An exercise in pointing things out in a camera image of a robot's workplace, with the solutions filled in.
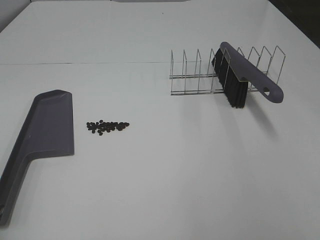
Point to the pile of coffee beans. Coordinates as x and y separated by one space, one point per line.
100 127

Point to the chrome wire dish rack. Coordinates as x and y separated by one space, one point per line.
199 76

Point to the grey hand brush black bristles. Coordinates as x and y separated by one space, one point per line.
235 73

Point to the grey plastic dustpan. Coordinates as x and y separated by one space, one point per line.
47 131

